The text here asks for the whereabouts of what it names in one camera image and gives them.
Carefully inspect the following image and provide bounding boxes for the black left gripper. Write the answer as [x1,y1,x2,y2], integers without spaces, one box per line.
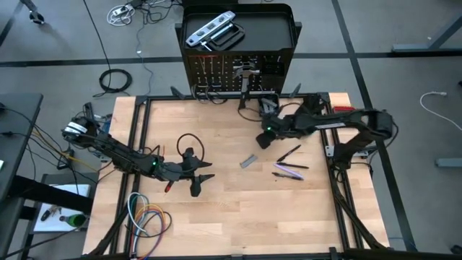
[158,147,217,183]

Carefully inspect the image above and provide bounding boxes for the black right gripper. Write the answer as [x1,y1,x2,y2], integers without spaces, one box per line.
[260,105,302,140]

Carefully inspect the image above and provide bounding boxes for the black pen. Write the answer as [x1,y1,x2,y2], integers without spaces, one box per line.
[276,162,310,170]
[276,144,302,163]
[271,172,301,181]

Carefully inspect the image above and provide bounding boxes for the clear safety glasses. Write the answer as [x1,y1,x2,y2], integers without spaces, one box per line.
[192,83,212,105]
[204,84,228,106]

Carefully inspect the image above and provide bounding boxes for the black C-clamp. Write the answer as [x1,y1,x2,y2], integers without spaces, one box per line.
[200,21,245,52]

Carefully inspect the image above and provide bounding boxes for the grey spirit level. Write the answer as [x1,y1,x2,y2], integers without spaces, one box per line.
[185,10,236,48]

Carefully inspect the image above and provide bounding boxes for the black pegboard box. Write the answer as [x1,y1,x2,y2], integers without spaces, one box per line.
[260,63,286,91]

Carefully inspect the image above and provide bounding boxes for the black pegboard tool cart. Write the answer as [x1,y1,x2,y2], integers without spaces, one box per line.
[170,2,302,99]

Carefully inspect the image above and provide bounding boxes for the black power adapter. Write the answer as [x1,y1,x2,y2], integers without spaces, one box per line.
[83,102,96,129]

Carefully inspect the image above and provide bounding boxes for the green bottle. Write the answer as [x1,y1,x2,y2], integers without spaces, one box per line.
[59,213,90,228]

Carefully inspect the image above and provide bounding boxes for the black diagonal desk beam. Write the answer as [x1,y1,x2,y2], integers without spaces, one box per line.
[10,174,95,215]

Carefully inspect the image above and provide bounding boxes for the long grey desk foot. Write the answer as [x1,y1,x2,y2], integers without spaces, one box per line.
[391,16,462,53]

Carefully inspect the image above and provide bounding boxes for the black marker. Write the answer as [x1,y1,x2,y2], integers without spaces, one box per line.
[40,206,63,222]

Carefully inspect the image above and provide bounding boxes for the white sheet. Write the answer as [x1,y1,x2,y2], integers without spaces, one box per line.
[34,183,91,232]

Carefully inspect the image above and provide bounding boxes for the short grey desk foot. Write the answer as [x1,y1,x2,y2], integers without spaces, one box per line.
[435,157,462,169]

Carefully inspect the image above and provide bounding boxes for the black side table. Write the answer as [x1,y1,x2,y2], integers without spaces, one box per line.
[0,92,44,202]

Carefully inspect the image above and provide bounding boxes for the black chair base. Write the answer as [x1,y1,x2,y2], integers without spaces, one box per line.
[19,0,46,25]

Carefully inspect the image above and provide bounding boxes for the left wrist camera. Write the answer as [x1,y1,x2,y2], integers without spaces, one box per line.
[189,178,204,198]

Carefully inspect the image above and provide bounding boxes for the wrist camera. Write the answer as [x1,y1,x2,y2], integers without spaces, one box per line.
[189,178,204,198]
[256,131,275,150]

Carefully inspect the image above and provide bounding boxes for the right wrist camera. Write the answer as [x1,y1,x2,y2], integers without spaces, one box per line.
[256,131,275,150]

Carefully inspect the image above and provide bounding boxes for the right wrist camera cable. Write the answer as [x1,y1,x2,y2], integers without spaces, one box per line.
[237,102,266,123]

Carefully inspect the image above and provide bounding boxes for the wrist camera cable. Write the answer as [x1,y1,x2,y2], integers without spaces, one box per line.
[176,133,205,163]
[237,102,266,123]

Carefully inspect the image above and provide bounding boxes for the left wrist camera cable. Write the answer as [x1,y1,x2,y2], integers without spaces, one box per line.
[176,133,205,163]

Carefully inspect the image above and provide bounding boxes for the black angled bracket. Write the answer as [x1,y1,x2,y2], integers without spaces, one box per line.
[302,92,331,113]

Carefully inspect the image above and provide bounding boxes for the thin black cable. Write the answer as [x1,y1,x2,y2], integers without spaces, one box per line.
[124,212,173,239]

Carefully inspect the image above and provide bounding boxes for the yellow cable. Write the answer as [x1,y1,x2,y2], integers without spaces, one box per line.
[134,203,165,232]

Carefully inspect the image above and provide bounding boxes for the orange cable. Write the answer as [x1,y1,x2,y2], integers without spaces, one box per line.
[132,205,168,260]

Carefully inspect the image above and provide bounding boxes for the blue cable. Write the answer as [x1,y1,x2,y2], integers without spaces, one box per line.
[131,211,164,260]

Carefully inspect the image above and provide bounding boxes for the green cable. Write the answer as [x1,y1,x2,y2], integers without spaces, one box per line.
[129,194,150,238]

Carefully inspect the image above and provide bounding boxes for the black aluminium table frame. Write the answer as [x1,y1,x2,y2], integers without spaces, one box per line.
[84,92,393,260]

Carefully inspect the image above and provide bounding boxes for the coiled black floor cable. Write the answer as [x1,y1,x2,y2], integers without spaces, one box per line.
[92,68,133,98]

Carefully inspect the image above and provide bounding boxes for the white floor cable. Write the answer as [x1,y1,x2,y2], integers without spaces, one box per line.
[420,92,462,131]

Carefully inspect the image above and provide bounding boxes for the white cable bundle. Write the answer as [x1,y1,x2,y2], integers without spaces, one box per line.
[106,4,136,27]

